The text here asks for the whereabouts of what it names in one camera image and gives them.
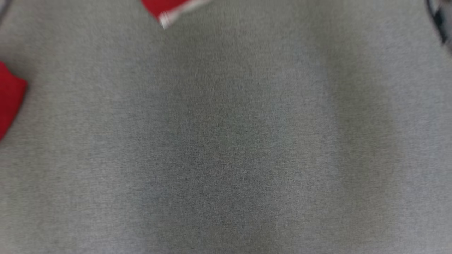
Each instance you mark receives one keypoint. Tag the red white basketball jersey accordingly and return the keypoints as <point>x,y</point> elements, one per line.
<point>9,98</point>

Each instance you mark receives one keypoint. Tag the red mesh shorts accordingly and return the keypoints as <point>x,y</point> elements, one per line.
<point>155,5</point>

